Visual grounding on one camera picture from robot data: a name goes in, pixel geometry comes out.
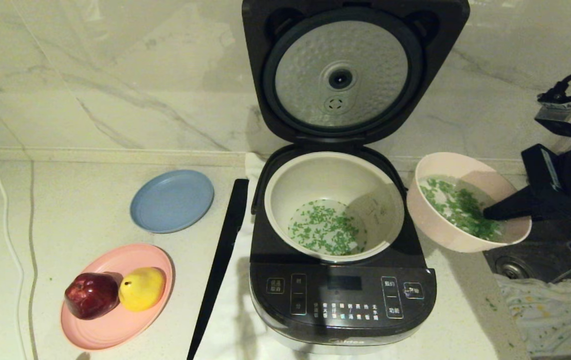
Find white inner cooking pot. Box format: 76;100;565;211
264;151;406;264

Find long black flat bar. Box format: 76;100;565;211
186;178;250;360

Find dark red apple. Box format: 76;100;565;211
64;272;119;321

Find green grains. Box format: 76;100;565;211
288;177;505;257

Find pink plate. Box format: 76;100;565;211
60;243;175;351

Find pink bowl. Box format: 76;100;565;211
406;151;533;254

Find round steel sink drain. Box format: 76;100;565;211
494;255;536;281

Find black rice cooker body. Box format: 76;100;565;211
248;144;437;356

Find black rice cooker lid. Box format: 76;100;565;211
242;0;471;147

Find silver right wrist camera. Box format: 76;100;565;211
534;99;571;153

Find stainless steel sink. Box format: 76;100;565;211
483;217;571;360

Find blue plate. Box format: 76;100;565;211
130;169;215;234

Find yellow pear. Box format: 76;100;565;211
118;267;167;312

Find white speckled cloth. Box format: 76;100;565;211
493;272;571;358

